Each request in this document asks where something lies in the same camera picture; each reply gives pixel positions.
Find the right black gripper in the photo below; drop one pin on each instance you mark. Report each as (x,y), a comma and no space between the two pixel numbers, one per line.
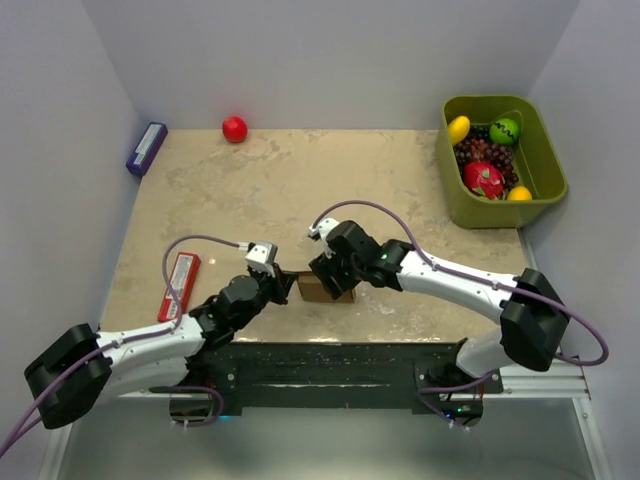
(325,266)

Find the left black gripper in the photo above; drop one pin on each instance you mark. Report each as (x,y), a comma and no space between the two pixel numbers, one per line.
(280,284)

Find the brown cardboard box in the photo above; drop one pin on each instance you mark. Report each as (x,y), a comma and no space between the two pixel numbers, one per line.
(312,290)

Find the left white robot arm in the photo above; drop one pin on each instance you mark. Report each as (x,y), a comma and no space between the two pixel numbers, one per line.
(83,366)

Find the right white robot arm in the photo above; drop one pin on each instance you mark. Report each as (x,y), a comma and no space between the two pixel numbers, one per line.
(525,307)

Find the red rectangular box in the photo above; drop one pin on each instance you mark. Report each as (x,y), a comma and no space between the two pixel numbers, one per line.
(182,280)

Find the purple rectangular box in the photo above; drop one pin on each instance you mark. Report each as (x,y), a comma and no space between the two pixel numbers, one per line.
(148,146)

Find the red dragon fruit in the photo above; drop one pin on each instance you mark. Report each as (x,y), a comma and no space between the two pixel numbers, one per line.
(484,180)

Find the red tomato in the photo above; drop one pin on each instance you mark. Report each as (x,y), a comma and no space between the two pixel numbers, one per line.
(234,129)

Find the purple grapes bunch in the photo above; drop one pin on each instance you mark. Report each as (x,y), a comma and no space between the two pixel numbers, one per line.
(477,146)

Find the yellow lemon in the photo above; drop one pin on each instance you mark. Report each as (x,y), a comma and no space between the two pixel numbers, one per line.
(458,129)

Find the small yellow orange fruit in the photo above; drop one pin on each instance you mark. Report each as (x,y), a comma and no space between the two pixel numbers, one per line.
(519,193)

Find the green striped fruit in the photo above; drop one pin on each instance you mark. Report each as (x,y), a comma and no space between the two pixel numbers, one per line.
(504,131)

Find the green plastic bin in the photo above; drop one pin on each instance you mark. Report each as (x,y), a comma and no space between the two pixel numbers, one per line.
(536,164)

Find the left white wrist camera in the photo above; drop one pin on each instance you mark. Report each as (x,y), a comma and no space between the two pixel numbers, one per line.
(261,256)

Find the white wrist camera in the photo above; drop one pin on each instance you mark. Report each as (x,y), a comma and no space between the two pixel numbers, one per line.
(261,256)
(321,229)

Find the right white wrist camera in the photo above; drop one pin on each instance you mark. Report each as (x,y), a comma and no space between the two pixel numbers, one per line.
(321,229)

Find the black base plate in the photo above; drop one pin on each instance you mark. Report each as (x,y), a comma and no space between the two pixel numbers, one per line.
(389,376)

